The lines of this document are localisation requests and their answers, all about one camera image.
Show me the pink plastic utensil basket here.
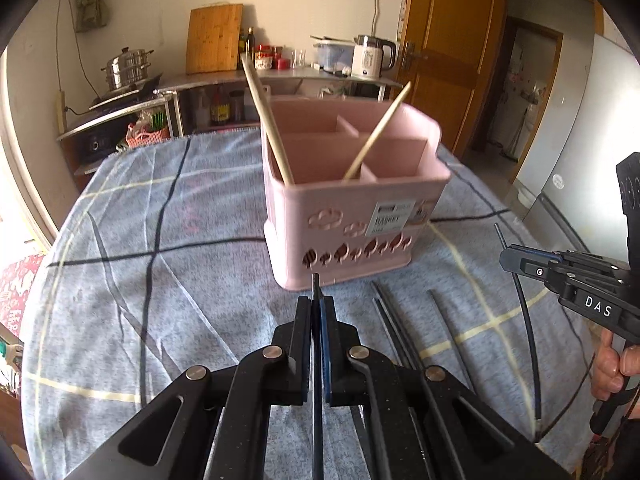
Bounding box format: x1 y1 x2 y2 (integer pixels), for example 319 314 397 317
260 95 451 292

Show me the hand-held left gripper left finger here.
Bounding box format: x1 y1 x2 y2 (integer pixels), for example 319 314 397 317
65 296 314 480

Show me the blue plaid tablecloth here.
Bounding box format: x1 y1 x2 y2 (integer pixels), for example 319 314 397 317
22 127 616 480

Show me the steel steamer pot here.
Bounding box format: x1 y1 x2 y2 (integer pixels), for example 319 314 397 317
101 46 154 92

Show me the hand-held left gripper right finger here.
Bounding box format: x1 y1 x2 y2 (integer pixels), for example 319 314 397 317
319 296 571 480

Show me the red printed cloth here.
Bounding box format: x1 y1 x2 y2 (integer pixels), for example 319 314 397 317
0 254 47 343

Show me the soy sauce bottle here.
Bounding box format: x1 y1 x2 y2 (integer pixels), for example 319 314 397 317
210 87 231 126

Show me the black gas stove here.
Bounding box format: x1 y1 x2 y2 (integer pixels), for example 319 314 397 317
89 74 164 111

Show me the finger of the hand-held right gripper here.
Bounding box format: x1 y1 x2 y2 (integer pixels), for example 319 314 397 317
550 250 632 275
499 245 626 296

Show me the bamboo cutting board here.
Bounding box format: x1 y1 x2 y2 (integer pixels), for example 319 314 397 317
186 4 244 75

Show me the small pink woven basket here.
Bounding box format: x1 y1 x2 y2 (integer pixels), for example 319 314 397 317
125 127 171 150

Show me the white plastic jug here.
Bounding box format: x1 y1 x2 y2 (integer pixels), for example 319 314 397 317
192 90 211 129

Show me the person's right hand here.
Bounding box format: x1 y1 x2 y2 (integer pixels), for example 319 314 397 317
594 331 629 403

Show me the steel kitchen counter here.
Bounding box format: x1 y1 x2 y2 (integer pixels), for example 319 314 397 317
154 66 402 136

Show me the wooden door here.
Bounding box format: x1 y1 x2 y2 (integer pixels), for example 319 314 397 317
395 0 509 158

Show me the black chopstick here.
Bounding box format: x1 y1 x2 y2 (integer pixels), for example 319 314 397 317
494 223 543 423
311 273 324 480
377 297 424 368
428 291 474 389
371 282 418 368

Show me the clear water filter pitcher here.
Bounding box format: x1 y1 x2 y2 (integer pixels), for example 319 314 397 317
313 39 357 73

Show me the wooden chopstick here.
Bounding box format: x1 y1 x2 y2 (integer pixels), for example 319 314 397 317
344 82 412 180
241 53 295 185

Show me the white refrigerator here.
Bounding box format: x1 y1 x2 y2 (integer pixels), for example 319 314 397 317
515 34 640 261

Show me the steel stove cabinet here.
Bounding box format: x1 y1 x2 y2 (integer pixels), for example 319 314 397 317
56 97 174 177

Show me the white electric kettle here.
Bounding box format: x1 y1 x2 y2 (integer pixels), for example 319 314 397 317
351 35 398 81

